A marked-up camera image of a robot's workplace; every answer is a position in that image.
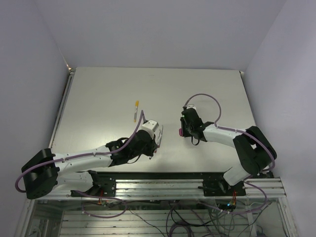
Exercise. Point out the purple marker pen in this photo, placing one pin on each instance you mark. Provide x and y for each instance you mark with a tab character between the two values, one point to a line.
160	136

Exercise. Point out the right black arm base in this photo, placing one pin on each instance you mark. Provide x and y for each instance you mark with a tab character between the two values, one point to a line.
214	185

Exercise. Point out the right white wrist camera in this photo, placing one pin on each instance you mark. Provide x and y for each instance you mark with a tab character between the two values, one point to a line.
189	107

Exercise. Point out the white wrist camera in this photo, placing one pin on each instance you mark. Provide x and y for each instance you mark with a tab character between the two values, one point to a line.
150	126
189	107

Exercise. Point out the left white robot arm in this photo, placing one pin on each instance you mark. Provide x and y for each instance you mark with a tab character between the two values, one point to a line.
43	172

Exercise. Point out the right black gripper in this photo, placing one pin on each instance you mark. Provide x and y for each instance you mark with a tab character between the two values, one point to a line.
184	133

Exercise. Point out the aluminium frame rail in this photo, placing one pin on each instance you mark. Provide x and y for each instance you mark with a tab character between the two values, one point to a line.
167	186

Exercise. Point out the yellow marker pen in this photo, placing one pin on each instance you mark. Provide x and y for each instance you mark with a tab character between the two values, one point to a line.
135	114

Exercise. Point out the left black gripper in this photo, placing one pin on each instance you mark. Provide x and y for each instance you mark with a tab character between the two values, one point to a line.
153	145

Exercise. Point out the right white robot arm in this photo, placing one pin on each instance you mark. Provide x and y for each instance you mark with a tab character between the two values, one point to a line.
254	151

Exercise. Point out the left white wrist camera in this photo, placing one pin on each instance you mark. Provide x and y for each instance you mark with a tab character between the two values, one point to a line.
150	126

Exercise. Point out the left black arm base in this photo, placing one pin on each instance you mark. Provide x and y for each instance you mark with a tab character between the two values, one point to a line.
99	184

